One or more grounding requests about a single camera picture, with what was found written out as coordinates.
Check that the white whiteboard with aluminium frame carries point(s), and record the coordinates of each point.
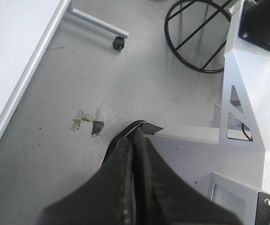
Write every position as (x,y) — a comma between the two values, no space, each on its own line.
(26,28)

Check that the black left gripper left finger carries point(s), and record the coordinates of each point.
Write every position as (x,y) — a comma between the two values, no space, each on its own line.
(105,199)

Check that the black caster wheel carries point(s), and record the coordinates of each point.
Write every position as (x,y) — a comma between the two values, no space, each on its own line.
(118,43)

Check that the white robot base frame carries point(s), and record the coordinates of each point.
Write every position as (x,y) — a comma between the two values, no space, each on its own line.
(230,165)

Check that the black wire stool base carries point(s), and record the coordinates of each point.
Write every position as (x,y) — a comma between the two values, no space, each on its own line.
(196,32)

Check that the torn tape residue on floor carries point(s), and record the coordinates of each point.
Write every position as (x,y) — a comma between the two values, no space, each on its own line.
(96,121)

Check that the black motor housing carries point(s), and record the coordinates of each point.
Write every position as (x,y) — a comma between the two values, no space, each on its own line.
(255,23)

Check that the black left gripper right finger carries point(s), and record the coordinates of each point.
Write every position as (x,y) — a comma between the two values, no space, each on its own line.
(163,198)

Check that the grey whiteboard stand leg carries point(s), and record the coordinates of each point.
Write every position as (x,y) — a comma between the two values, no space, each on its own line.
(97,22)

